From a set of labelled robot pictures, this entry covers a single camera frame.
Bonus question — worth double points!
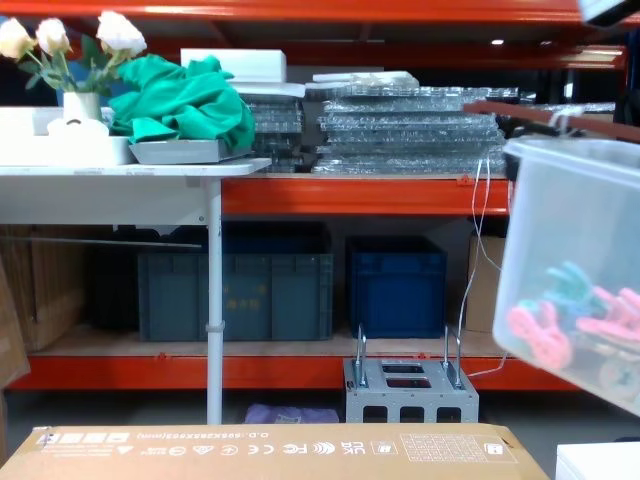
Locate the grey plastic tray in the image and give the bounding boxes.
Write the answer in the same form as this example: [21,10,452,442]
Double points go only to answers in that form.
[128,138,252,166]

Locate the grey plastic crate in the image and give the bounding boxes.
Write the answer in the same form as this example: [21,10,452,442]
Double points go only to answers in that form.
[137,251,335,343]

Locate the grey metal block with posts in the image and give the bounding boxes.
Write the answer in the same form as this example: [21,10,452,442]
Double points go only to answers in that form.
[341,324,481,426]

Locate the wide stack of clear trays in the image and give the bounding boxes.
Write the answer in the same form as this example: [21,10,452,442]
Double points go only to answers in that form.
[303,84,522,175]

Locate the low stack of clear trays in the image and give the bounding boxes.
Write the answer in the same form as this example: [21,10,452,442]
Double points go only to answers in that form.
[519,91,617,117]

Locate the white ceramic vase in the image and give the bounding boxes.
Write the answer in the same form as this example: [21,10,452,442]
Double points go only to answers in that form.
[62,91,103,124]

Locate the green flower stems and leaves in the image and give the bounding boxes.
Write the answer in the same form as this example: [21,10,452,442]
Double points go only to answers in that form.
[17,34,132,99]

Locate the black bracket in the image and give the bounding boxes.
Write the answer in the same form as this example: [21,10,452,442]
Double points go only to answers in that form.
[502,116,587,182]

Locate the purple cloth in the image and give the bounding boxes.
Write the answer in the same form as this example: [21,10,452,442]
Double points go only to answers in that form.
[244,403,342,426]

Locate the teal plastic clip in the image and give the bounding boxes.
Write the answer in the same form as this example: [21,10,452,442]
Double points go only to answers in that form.
[541,260,607,322]

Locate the long printed cardboard box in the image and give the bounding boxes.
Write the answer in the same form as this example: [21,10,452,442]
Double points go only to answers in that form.
[0,421,552,480]

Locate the narrow stack of clear trays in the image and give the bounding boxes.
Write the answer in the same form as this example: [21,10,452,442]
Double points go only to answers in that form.
[246,92,306,174]

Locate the white rectangular box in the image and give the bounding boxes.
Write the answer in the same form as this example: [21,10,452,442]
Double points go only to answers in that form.
[0,105,66,137]

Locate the white tie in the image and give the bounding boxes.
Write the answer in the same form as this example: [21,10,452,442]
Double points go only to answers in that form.
[546,111,584,142]

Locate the small brown cardboard box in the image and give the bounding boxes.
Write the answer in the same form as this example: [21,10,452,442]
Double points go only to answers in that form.
[466,234,507,334]

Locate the orange steel shelving rack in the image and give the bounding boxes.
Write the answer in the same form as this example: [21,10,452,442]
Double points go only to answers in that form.
[0,0,640,394]

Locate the green cloth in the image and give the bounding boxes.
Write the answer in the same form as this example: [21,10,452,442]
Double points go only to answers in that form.
[106,54,257,154]

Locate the thin white foam sheet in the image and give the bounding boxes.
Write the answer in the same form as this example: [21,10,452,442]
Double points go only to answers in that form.
[232,79,307,99]
[312,70,419,87]

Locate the white round lid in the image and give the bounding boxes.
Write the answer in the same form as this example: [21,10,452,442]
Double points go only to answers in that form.
[46,117,111,140]

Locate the thick white foam block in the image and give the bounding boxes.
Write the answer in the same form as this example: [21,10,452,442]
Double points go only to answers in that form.
[179,48,289,83]

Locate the large brown cardboard stack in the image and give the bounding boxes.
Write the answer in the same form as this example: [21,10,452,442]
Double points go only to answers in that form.
[0,224,90,354]

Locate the brown cardboard flap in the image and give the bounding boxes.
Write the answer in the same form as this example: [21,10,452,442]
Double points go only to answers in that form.
[0,269,32,392]

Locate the white artificial rose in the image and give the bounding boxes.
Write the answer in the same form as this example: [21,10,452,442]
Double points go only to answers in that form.
[95,11,148,54]
[35,18,72,57]
[0,18,37,61]

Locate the thin grey metal bar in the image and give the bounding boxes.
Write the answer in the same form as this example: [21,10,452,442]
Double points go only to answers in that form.
[13,236,204,250]

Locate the thin white wire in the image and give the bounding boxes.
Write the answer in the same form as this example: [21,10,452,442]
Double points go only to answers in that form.
[458,158,517,379]

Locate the white plastic tray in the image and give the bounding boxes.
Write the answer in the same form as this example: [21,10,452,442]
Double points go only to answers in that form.
[0,133,137,167]

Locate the translucent plastic container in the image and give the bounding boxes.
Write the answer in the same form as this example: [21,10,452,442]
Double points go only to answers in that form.
[491,136,640,415]

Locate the white and teal clip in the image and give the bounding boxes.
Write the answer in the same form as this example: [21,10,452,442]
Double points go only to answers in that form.
[598,356,640,402]

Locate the white folding table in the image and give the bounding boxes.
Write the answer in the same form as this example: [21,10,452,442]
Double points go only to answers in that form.
[0,158,273,426]

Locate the blue plastic crate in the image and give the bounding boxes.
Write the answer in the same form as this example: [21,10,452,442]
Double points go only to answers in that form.
[345,235,448,341]

